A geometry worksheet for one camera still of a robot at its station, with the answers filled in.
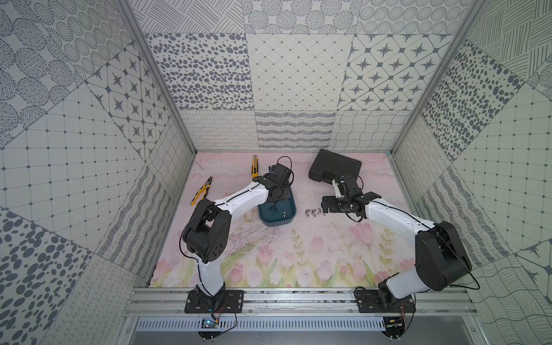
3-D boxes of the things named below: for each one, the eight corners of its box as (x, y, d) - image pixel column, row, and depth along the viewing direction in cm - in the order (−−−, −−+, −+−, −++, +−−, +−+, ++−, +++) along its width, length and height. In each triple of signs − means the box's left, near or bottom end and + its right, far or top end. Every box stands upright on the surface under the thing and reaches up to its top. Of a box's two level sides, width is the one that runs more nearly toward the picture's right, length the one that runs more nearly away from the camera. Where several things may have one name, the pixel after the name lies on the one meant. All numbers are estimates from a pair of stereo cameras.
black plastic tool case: (306, 177, 110) (307, 172, 107) (318, 152, 122) (319, 147, 118) (353, 193, 104) (355, 188, 100) (361, 165, 115) (363, 160, 112)
